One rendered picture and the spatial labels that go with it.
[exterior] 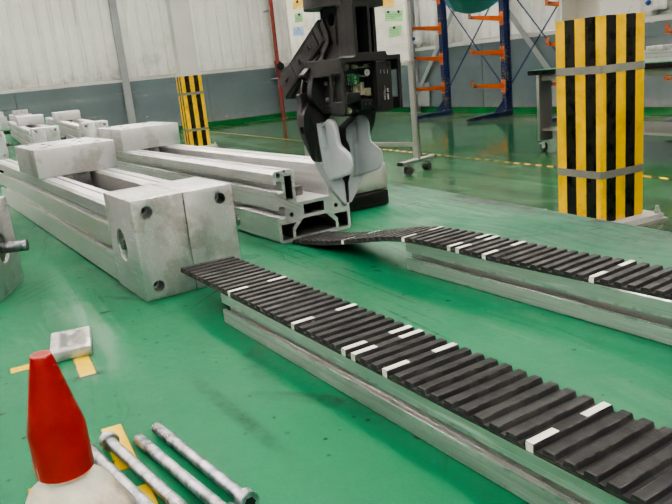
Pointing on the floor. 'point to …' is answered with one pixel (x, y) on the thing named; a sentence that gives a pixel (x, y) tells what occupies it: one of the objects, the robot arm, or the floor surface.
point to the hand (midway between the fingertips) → (341, 190)
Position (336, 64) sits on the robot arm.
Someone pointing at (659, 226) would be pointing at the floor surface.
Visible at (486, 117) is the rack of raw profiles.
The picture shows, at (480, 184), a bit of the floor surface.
